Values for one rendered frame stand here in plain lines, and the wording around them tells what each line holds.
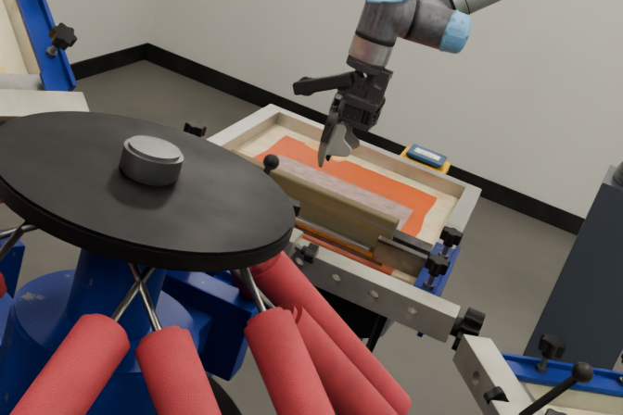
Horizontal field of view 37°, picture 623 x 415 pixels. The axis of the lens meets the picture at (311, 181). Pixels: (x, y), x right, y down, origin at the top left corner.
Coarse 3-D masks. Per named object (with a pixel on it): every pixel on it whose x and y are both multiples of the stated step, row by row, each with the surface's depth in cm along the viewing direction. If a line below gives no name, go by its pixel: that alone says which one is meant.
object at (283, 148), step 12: (276, 144) 226; (288, 144) 229; (300, 144) 232; (264, 156) 216; (288, 156) 221; (300, 156) 224; (312, 156) 226; (288, 168) 214; (300, 168) 216; (324, 168) 221; (336, 168) 224; (348, 168) 226; (312, 180) 211; (324, 180) 214; (336, 180) 216
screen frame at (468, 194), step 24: (240, 120) 223; (264, 120) 229; (288, 120) 239; (312, 120) 241; (216, 144) 203; (240, 144) 217; (360, 144) 235; (384, 168) 235; (408, 168) 233; (456, 192) 231; (480, 192) 230; (456, 216) 209
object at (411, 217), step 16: (352, 176) 222; (368, 176) 226; (384, 176) 229; (336, 192) 209; (352, 192) 212; (368, 192) 216; (384, 192) 219; (400, 192) 222; (416, 192) 226; (384, 208) 209; (400, 208) 212; (416, 208) 215; (400, 224) 203; (416, 224) 206; (320, 240) 183; (352, 256) 181; (384, 272) 178
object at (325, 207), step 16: (256, 160) 181; (272, 176) 179; (288, 176) 179; (288, 192) 179; (304, 192) 178; (320, 192) 177; (304, 208) 179; (320, 208) 178; (336, 208) 177; (352, 208) 176; (368, 208) 176; (320, 224) 179; (336, 224) 178; (352, 224) 177; (368, 224) 176; (384, 224) 175; (368, 240) 177
